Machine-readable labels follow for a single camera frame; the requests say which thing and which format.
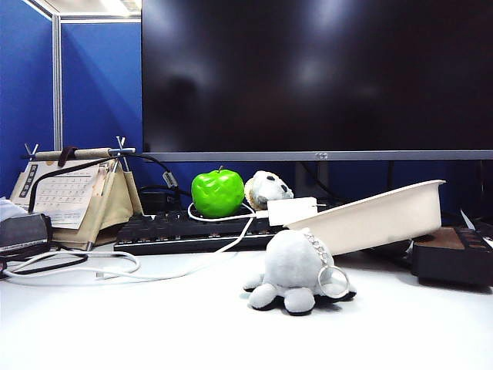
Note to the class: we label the white plush toy black spots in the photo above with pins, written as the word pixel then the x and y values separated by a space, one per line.
pixel 269 187

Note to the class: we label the green plastic apple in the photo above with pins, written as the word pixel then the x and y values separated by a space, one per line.
pixel 217 190

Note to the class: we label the white charger adapter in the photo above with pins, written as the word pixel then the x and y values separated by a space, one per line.
pixel 289 210

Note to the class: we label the black mechanical keyboard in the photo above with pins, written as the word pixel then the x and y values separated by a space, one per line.
pixel 173 235

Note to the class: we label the black computer monitor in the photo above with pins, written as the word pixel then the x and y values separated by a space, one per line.
pixel 308 77

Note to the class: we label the beige canvas desk calendar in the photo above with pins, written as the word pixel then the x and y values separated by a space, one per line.
pixel 115 200

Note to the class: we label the beige paper tray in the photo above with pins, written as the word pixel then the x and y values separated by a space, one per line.
pixel 377 223

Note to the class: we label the black wooden box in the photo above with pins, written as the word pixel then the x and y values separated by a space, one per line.
pixel 450 262

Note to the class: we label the grey power brick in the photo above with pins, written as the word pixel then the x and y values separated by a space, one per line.
pixel 23 231

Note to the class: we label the white plastic bag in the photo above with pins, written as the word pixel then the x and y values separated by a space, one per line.
pixel 9 210

